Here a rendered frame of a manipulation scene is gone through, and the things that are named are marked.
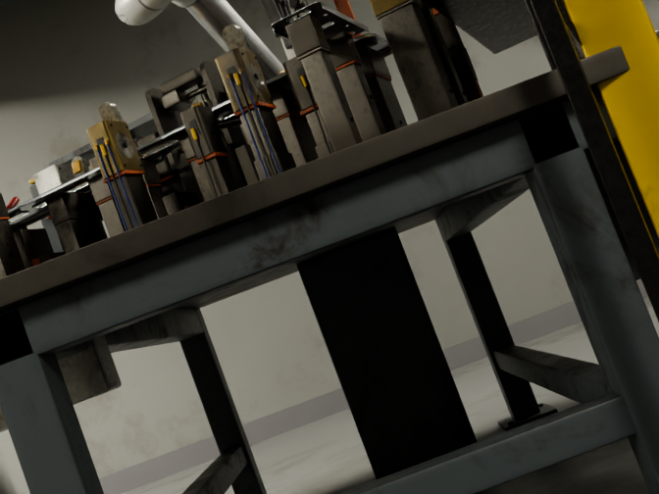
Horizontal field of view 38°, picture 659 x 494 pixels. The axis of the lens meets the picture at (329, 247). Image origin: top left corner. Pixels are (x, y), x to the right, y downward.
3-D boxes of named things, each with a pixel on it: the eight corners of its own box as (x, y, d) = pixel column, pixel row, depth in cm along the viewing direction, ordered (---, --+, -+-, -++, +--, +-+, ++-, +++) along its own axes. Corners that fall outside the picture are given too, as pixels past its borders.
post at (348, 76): (373, 179, 180) (320, 40, 182) (380, 179, 185) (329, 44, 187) (396, 170, 179) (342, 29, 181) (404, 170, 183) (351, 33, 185)
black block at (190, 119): (219, 247, 191) (170, 113, 194) (240, 244, 201) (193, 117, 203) (240, 237, 190) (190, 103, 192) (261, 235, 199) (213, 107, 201)
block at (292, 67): (325, 199, 180) (274, 62, 182) (345, 199, 191) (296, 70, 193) (359, 185, 177) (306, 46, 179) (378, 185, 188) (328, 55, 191)
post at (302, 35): (341, 178, 163) (283, 25, 166) (351, 178, 168) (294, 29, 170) (367, 168, 162) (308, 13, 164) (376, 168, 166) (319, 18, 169)
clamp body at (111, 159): (129, 284, 197) (75, 129, 200) (159, 279, 209) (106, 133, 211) (155, 273, 195) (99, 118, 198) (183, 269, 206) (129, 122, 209)
